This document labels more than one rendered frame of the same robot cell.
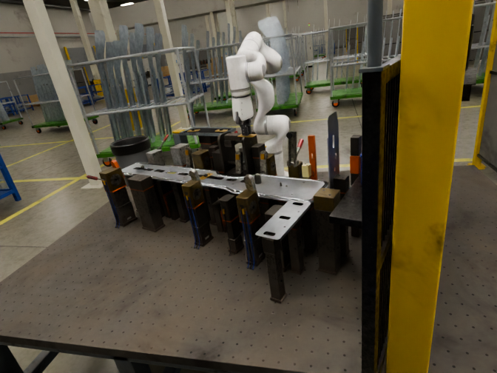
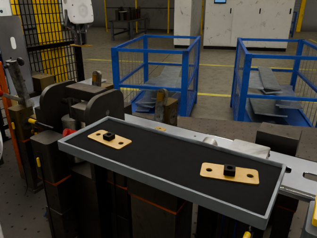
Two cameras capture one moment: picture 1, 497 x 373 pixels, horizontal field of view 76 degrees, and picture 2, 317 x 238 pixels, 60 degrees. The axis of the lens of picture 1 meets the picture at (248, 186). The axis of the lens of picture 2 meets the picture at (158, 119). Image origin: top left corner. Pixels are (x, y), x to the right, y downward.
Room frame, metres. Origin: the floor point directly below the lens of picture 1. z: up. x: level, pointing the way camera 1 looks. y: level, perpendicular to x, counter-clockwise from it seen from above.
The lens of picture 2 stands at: (2.46, 0.17, 1.40)
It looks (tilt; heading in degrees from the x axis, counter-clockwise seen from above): 24 degrees down; 176
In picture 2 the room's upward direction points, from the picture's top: straight up
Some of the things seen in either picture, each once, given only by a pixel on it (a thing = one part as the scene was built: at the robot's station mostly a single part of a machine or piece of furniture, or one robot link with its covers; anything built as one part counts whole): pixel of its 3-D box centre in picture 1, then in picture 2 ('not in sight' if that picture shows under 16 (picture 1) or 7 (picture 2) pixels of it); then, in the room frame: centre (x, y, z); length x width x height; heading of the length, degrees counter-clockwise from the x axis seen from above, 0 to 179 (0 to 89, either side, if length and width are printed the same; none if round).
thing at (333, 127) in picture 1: (333, 155); (15, 57); (1.21, -0.36, 1.17); 0.12 x 0.01 x 0.34; 144
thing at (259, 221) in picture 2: (207, 131); (162, 156); (2.05, 0.21, 1.16); 0.37 x 0.14 x 0.02; 54
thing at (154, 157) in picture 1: (162, 175); not in sight; (2.14, 0.59, 0.88); 0.12 x 0.07 x 0.36; 144
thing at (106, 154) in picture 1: (147, 108); not in sight; (5.87, 1.57, 0.89); 1.90 x 1.00 x 1.77; 79
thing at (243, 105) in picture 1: (242, 106); (77, 5); (1.42, -0.03, 1.38); 0.10 x 0.07 x 0.11; 143
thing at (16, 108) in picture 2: (299, 193); (26, 151); (1.52, -0.26, 0.87); 0.10 x 0.07 x 0.35; 144
